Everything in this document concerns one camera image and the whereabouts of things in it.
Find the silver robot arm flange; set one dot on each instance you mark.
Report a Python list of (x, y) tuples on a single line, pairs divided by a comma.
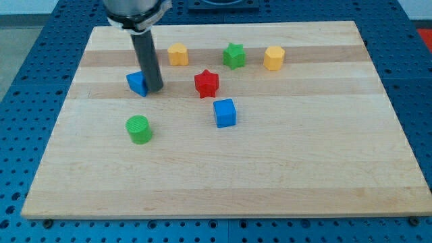
[(135, 16)]

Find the blue triangle block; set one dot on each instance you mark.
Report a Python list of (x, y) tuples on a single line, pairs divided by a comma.
[(136, 82)]

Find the blue cube block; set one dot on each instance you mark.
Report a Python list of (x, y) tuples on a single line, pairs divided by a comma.
[(225, 113)]

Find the red star block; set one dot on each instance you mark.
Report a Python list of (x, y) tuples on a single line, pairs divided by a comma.
[(207, 84)]

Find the wooden board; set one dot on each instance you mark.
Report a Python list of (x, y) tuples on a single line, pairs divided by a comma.
[(317, 138)]

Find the green star block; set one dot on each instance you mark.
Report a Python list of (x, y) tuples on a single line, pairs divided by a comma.
[(234, 56)]

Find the green cylinder block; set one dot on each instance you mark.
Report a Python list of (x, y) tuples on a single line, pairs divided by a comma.
[(139, 129)]

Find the yellow heart block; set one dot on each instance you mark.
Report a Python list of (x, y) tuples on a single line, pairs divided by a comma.
[(178, 54)]

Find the yellow hexagon block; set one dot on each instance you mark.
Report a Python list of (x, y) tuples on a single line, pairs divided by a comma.
[(274, 58)]

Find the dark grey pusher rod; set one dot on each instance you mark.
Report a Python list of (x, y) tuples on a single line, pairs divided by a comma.
[(146, 55)]

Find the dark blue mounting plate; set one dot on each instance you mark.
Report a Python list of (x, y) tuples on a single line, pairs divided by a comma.
[(222, 5)]

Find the red object at edge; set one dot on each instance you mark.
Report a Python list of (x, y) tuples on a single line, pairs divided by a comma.
[(426, 35)]

